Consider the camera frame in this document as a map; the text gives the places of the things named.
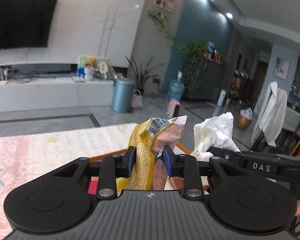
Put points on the white cloth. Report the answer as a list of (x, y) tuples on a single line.
[(213, 132)]

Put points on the blue water jug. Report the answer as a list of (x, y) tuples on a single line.
[(176, 88)]

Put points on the hanging ivy plant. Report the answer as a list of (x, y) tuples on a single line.
[(193, 53)]

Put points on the pink space heater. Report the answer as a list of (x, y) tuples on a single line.
[(173, 108)]

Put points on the black wall television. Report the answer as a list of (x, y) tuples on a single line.
[(25, 23)]

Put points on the dark cabinet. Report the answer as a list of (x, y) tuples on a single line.
[(207, 82)]

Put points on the teddy bear toy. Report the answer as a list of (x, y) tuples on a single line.
[(89, 69)]

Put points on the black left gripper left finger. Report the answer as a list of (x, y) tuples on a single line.
[(113, 167)]

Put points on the small woven handbag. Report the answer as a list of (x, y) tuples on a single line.
[(137, 100)]

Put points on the white marble TV console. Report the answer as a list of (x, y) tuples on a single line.
[(28, 95)]

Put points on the white wifi router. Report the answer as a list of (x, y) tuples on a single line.
[(3, 76)]

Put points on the floor potted plant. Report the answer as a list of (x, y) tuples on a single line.
[(142, 73)]

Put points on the framed wall picture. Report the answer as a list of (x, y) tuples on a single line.
[(167, 5)]

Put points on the yellow snack packet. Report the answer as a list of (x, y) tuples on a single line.
[(149, 138)]

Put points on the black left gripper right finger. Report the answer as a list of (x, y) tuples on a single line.
[(184, 166)]

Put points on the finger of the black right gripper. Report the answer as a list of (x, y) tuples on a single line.
[(229, 155)]

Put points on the white hanging shirt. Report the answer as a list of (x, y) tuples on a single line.
[(272, 115)]

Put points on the gold waste bin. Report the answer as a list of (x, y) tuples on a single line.
[(244, 118)]

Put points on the patterned lace tablecloth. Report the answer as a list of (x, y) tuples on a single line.
[(26, 157)]

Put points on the blue-grey trash can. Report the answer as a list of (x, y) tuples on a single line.
[(123, 93)]

